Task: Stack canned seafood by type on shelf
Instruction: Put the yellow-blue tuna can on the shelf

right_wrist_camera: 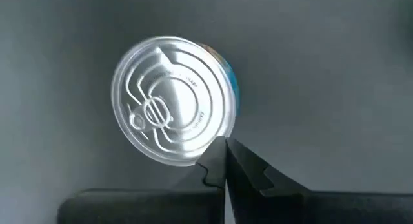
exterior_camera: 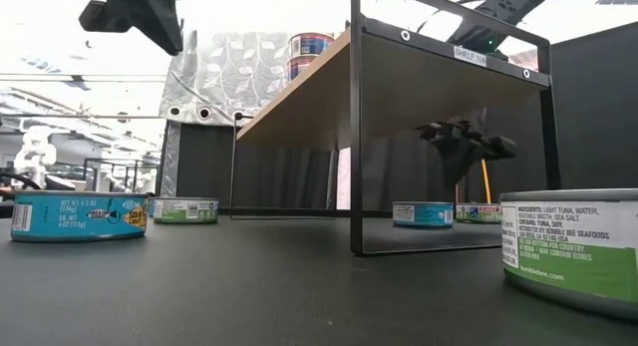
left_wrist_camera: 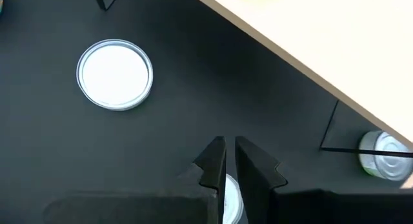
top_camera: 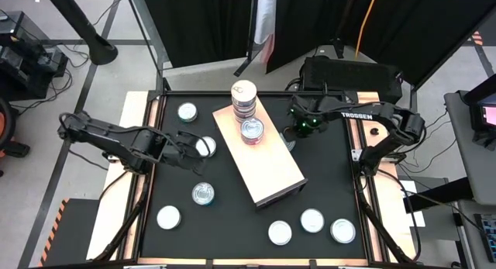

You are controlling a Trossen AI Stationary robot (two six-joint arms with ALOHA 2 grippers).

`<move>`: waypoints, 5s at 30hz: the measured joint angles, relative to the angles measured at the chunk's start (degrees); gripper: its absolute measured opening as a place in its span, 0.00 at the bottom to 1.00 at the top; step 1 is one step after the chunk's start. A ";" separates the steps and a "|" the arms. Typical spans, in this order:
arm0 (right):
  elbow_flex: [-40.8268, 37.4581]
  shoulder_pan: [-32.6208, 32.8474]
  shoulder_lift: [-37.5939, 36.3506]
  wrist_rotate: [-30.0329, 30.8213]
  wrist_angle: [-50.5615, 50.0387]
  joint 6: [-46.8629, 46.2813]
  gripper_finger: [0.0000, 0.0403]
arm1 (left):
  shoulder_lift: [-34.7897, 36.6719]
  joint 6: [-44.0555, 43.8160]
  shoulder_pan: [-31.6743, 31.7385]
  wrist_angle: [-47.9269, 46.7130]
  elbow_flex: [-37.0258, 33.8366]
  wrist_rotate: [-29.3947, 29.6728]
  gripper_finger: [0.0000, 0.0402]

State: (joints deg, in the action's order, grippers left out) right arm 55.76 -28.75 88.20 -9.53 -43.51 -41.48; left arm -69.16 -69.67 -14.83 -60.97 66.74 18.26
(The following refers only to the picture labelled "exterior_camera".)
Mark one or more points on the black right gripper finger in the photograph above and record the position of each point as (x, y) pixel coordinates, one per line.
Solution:
(446, 146)
(491, 147)

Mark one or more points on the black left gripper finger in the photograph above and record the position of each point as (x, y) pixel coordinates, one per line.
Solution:
(167, 7)
(124, 9)

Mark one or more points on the wooden shelf with black frame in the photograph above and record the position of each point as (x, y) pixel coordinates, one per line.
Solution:
(399, 102)

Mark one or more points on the green light tuna can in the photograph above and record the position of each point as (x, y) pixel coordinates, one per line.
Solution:
(573, 256)
(478, 215)
(184, 211)

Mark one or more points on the teal tuna can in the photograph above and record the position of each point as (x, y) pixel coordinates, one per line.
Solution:
(75, 216)
(151, 209)
(423, 215)

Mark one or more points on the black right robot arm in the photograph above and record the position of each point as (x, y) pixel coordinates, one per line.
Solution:
(503, 12)

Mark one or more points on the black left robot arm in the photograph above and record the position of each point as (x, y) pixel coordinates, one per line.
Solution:
(55, 184)

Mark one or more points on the silver leaf-pattern curtain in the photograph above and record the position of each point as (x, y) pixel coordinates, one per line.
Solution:
(229, 72)

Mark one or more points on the black curtain panel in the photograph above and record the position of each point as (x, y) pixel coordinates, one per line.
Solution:
(209, 156)
(593, 111)

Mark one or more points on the white robot figure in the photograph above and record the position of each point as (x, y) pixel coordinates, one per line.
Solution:
(35, 151)

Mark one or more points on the grey horizontal rail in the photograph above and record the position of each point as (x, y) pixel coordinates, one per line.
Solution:
(75, 116)

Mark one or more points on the black background table frame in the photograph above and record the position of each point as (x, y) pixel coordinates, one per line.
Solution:
(119, 160)

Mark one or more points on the metal curtain frame post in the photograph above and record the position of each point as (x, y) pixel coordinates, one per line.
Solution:
(162, 161)

